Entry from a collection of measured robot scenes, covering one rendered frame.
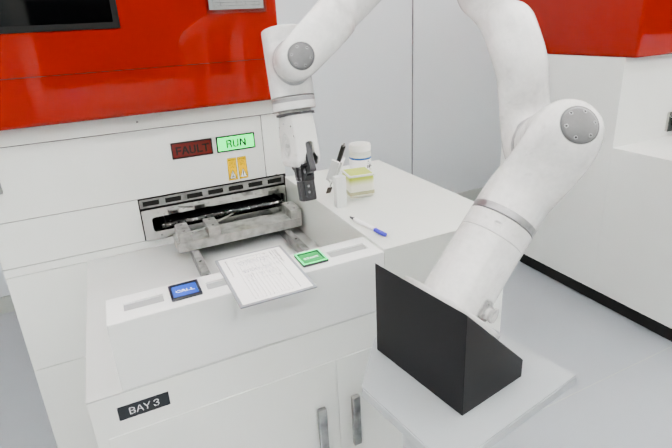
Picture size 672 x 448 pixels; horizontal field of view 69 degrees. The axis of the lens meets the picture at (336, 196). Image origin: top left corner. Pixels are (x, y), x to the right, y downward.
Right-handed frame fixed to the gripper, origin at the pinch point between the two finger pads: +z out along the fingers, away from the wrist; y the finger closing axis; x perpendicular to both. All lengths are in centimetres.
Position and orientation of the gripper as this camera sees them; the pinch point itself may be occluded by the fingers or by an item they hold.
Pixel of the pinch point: (306, 190)
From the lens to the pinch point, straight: 98.2
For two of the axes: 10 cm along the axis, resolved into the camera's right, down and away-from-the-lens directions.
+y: 4.1, 0.8, -9.1
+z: 1.4, 9.8, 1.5
